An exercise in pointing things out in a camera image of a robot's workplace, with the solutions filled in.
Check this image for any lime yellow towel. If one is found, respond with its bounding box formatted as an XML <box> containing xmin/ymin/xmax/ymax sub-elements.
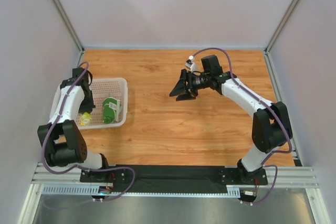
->
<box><xmin>79</xmin><ymin>112</ymin><xmax>92</xmax><ymax>126</ymax></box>

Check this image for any green dinosaur pattern towel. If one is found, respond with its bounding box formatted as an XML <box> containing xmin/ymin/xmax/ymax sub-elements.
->
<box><xmin>102</xmin><ymin>97</ymin><xmax>121</xmax><ymax>124</ymax></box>

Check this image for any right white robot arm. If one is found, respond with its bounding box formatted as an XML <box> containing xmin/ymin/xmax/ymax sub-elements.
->
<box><xmin>169</xmin><ymin>55</ymin><xmax>292</xmax><ymax>183</ymax></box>

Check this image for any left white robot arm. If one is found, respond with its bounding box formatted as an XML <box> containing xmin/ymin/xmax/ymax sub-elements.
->
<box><xmin>37</xmin><ymin>67</ymin><xmax>108</xmax><ymax>174</ymax></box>

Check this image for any white perforated plastic basket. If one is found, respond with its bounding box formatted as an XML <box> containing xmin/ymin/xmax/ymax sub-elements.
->
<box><xmin>51</xmin><ymin>77</ymin><xmax>129</xmax><ymax>130</ymax></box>

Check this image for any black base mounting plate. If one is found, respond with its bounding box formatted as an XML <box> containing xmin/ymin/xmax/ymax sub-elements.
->
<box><xmin>80</xmin><ymin>165</ymin><xmax>268</xmax><ymax>194</ymax></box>

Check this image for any white slotted cable duct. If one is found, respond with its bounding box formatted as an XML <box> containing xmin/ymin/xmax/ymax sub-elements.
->
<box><xmin>41</xmin><ymin>185</ymin><xmax>241</xmax><ymax>197</ymax></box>

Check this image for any aluminium front rail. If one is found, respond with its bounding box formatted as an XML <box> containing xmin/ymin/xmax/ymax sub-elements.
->
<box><xmin>31</xmin><ymin>163</ymin><xmax>319</xmax><ymax>188</ymax></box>

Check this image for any left aluminium frame post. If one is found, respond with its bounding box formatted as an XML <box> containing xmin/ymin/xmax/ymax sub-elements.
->
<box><xmin>51</xmin><ymin>0</ymin><xmax>85</xmax><ymax>53</ymax></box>

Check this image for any aluminium frame post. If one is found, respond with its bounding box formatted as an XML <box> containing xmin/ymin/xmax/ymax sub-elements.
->
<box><xmin>264</xmin><ymin>0</ymin><xmax>318</xmax><ymax>53</ymax></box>
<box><xmin>51</xmin><ymin>0</ymin><xmax>85</xmax><ymax>53</ymax></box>

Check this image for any right aluminium frame post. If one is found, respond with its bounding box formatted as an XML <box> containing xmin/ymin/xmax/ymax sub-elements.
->
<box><xmin>264</xmin><ymin>0</ymin><xmax>318</xmax><ymax>53</ymax></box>

